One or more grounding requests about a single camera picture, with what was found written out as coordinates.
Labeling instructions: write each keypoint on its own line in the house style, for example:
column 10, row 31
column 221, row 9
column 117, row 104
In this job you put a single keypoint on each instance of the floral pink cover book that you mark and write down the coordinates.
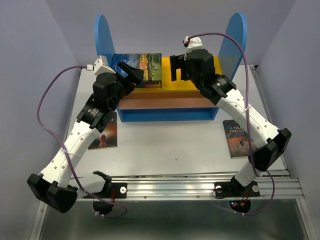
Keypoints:
column 150, row 82

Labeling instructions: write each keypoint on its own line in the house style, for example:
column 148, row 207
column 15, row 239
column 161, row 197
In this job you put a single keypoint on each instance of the Animal Farm book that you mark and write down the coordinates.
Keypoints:
column 150, row 63

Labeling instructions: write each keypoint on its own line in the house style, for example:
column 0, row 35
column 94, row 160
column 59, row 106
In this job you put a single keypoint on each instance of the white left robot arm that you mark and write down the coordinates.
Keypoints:
column 58, row 185

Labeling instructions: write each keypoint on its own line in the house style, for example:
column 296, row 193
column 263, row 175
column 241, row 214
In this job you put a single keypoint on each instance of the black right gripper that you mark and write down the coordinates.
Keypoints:
column 179, row 62

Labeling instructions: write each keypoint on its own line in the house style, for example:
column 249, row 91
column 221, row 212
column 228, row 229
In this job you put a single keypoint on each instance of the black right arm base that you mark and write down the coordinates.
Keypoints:
column 239, row 196

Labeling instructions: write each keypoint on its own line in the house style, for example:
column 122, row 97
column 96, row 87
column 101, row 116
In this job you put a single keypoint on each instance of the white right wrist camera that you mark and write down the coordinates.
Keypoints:
column 191, row 44

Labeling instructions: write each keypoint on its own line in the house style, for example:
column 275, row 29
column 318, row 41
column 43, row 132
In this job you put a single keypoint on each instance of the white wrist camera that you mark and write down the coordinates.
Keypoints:
column 100, row 66
column 191, row 44

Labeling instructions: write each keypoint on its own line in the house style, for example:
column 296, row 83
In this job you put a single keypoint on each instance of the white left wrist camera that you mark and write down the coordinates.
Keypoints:
column 100, row 66

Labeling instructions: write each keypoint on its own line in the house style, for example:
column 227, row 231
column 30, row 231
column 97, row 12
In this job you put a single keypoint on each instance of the Three Days to See book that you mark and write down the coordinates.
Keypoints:
column 108, row 137

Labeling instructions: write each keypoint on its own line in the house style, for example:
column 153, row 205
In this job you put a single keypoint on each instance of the Tale of Two Cities book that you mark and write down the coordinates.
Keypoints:
column 237, row 139

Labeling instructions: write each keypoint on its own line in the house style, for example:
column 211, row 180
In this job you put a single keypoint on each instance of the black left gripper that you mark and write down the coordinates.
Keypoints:
column 135, row 75

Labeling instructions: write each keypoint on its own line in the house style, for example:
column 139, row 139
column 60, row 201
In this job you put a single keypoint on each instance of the aluminium mounting rail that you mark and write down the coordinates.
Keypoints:
column 197, row 187

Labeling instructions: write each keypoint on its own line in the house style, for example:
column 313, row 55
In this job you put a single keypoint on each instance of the Jane Eyre blue book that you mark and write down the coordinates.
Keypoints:
column 145, row 86

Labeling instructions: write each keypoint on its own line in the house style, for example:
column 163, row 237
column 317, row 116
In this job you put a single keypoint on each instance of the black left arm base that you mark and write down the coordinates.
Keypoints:
column 115, row 190

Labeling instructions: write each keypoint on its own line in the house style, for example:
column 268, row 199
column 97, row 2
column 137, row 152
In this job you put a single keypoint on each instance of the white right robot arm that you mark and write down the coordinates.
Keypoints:
column 270, row 141

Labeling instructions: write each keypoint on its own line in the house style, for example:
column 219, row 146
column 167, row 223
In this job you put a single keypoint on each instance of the blue yellow wooden bookshelf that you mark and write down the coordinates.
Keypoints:
column 176, row 100

